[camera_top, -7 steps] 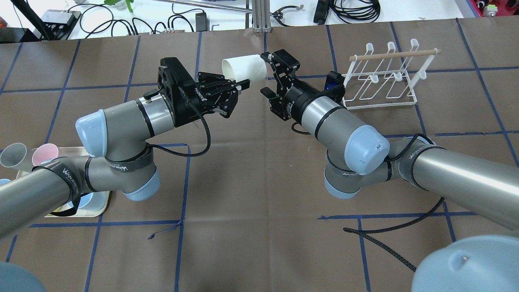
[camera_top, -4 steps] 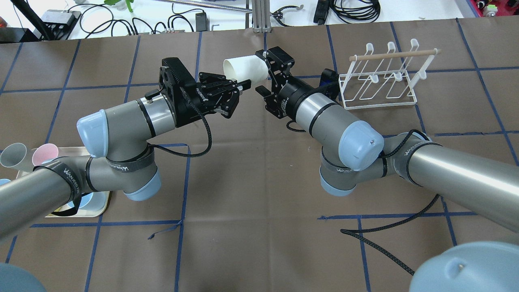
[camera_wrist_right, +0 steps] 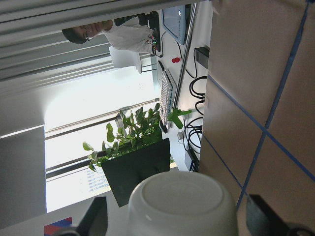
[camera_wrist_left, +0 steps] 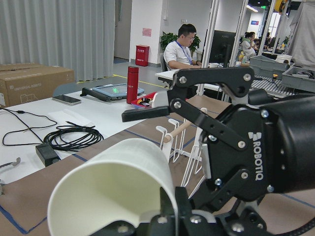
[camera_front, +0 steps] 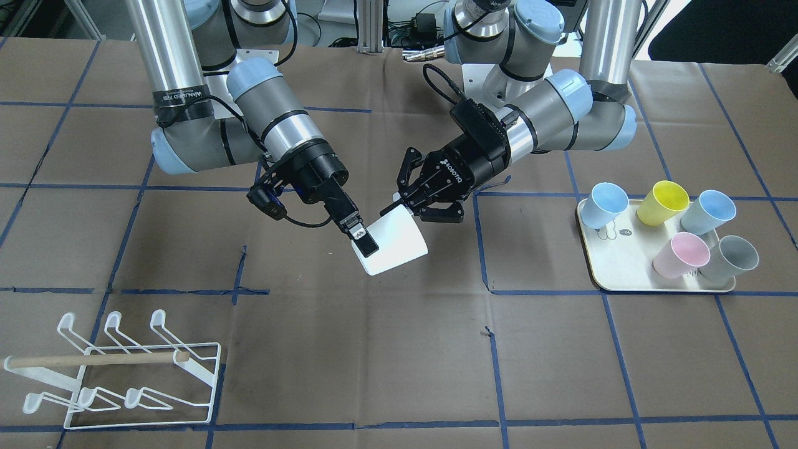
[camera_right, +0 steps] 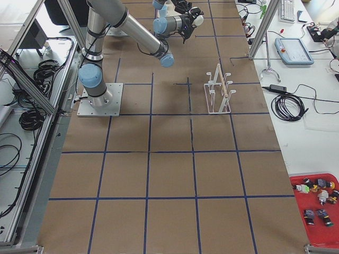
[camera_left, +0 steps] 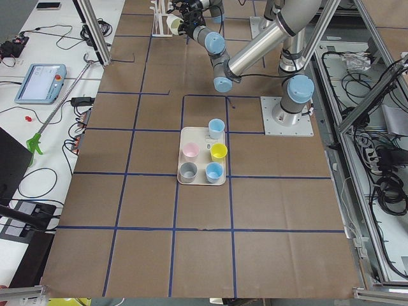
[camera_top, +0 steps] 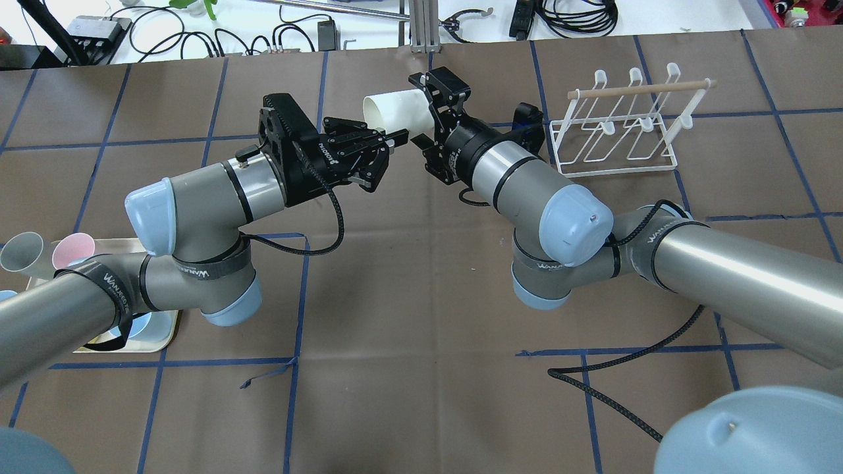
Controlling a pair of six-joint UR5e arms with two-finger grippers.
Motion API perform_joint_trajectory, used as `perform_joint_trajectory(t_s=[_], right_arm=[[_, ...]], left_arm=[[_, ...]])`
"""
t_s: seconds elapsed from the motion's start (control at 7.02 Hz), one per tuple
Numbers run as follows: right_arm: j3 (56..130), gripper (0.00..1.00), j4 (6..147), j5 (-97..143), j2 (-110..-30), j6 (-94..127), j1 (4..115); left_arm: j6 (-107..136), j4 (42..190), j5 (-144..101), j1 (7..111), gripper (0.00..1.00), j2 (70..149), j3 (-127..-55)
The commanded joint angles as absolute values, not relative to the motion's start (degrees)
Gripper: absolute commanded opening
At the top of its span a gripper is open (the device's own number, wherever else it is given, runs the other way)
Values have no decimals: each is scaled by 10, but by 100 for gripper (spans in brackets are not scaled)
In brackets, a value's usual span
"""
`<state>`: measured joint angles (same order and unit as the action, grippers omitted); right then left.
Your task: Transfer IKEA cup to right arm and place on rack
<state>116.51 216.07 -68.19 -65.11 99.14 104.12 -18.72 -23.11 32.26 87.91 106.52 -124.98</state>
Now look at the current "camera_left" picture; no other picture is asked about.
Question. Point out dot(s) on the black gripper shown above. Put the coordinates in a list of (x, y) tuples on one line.
[(190, 29)]

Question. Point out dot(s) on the white plastic cup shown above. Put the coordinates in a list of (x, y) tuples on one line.
[(173, 22)]

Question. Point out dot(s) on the light blue cup back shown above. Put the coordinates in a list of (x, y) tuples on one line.
[(216, 128)]

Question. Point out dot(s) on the light blue cup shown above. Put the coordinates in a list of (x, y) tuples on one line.
[(216, 128), (214, 171)]

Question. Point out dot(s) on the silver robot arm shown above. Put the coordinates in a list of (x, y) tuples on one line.
[(296, 26), (215, 7)]

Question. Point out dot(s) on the pink plastic cup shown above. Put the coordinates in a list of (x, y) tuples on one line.
[(190, 151)]

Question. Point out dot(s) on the yellow plastic cup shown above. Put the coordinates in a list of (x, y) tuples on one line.
[(218, 152)]

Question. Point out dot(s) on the grey plastic cup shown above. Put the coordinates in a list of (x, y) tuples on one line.
[(188, 172)]

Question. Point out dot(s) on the light blue cup front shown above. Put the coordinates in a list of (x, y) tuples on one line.
[(214, 171)]

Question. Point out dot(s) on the black power adapter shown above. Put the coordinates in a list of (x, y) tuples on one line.
[(82, 101)]

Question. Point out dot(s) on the black smartphone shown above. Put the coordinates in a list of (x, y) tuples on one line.
[(48, 5)]

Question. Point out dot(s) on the cream serving tray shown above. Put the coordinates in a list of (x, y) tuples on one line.
[(200, 135)]

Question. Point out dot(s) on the blue teach pendant tablet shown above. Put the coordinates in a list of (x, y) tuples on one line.
[(41, 85)]

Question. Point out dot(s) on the white wire cup rack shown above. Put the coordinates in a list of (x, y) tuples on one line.
[(159, 27)]

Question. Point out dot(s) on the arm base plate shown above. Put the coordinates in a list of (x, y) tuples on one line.
[(277, 122), (258, 28)]

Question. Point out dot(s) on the green handled reach grabber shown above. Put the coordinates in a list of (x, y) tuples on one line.
[(33, 143)]

